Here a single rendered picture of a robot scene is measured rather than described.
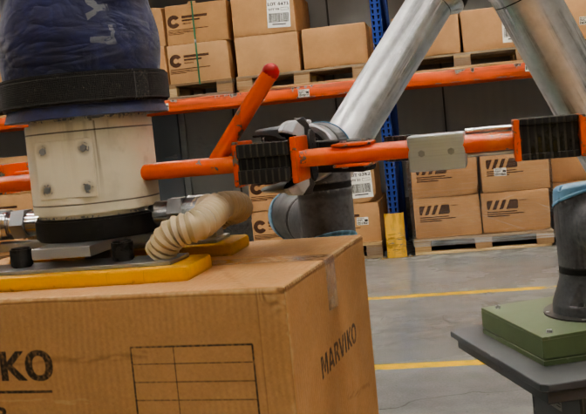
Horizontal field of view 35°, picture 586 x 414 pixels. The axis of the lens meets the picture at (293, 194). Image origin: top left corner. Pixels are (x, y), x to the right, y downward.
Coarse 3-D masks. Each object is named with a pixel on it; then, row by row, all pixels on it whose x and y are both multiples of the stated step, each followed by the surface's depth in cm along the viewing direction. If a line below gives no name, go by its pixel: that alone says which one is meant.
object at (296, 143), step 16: (240, 144) 120; (256, 144) 116; (272, 144) 116; (288, 144) 116; (304, 144) 122; (240, 160) 118; (256, 160) 117; (272, 160) 117; (288, 160) 117; (240, 176) 117; (256, 176) 117; (272, 176) 116; (288, 176) 116; (304, 176) 121
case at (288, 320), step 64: (256, 256) 125; (320, 256) 119; (0, 320) 110; (64, 320) 108; (128, 320) 105; (192, 320) 103; (256, 320) 101; (320, 320) 112; (0, 384) 111; (64, 384) 108; (128, 384) 106; (192, 384) 104; (256, 384) 102; (320, 384) 110
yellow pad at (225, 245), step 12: (204, 240) 131; (216, 240) 130; (228, 240) 132; (240, 240) 133; (144, 252) 131; (180, 252) 130; (192, 252) 130; (204, 252) 129; (216, 252) 129; (228, 252) 128
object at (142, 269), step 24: (120, 240) 117; (24, 264) 118; (48, 264) 120; (72, 264) 117; (96, 264) 115; (120, 264) 113; (144, 264) 112; (168, 264) 112; (192, 264) 112; (0, 288) 115; (24, 288) 114; (48, 288) 114
